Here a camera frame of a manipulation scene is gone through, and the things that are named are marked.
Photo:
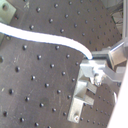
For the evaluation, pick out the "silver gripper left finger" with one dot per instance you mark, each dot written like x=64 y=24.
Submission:
x=116 y=54

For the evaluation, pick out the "green metal bracket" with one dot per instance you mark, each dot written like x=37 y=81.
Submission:
x=7 y=11

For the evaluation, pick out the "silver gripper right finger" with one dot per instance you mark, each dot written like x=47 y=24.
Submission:
x=113 y=74

